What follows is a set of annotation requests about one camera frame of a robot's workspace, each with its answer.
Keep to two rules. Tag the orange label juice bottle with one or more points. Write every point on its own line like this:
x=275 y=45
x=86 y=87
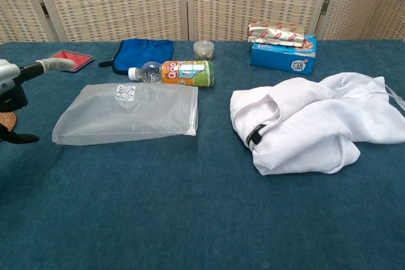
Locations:
x=186 y=74

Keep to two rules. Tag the teal tablecloth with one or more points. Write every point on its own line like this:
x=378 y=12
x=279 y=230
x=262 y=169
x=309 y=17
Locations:
x=190 y=219

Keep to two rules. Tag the woven rattan coaster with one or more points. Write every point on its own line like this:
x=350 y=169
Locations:
x=9 y=119

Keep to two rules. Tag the small clear jar of pins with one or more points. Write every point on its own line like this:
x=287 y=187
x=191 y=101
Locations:
x=203 y=50

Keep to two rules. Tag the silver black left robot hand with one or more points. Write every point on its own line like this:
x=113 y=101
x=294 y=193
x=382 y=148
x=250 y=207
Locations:
x=9 y=77

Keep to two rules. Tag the red stamp pad clear case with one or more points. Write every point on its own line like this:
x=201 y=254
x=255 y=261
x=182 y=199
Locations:
x=79 y=58

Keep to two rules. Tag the silver foil snack packet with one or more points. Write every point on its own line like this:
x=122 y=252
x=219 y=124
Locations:
x=275 y=34

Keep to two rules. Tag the blue fabric pouch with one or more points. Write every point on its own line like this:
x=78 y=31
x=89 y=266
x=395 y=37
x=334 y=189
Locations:
x=142 y=52

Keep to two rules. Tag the white garment with ribbon ties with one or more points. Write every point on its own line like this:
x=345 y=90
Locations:
x=300 y=131

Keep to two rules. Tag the black screen hinge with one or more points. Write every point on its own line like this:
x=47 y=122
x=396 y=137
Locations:
x=326 y=7
x=44 y=10

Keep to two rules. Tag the blue cookie box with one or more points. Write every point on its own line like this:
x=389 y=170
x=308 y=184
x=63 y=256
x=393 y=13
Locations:
x=275 y=59

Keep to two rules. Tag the translucent white plastic bag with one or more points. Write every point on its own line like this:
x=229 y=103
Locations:
x=126 y=115

